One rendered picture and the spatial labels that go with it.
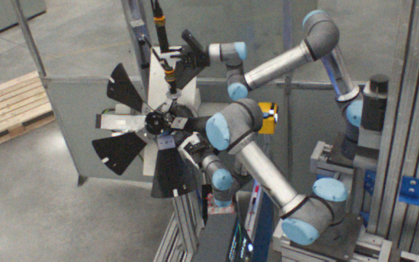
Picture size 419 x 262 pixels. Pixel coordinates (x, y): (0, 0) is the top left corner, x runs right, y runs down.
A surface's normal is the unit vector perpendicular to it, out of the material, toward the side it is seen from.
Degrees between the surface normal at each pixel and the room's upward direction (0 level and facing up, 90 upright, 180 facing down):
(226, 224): 15
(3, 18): 90
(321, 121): 90
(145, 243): 0
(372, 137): 90
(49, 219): 0
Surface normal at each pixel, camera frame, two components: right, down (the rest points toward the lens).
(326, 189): -0.03, -0.85
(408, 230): -0.46, 0.57
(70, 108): -0.25, 0.60
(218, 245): -0.37, -0.78
